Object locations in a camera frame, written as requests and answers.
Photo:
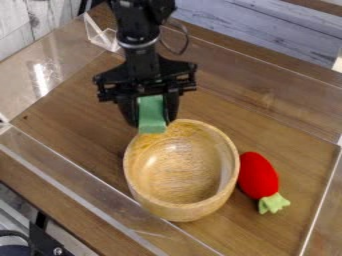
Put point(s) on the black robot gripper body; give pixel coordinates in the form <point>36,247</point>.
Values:
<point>146,74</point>

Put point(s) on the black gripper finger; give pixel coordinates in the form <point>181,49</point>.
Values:
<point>130,110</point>
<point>171,106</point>

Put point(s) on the green rectangular block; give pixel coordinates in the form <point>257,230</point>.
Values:
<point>151,116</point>

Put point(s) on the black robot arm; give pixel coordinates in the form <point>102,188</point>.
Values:
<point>139,18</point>

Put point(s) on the brown wooden bowl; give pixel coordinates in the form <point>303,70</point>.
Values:
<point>182,172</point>

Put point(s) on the red plush strawberry toy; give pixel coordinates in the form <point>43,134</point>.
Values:
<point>259,183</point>

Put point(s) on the clear acrylic tray wall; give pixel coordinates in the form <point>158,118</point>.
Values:
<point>63,142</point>

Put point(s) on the black table mount bracket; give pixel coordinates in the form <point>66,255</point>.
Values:
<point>38,242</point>

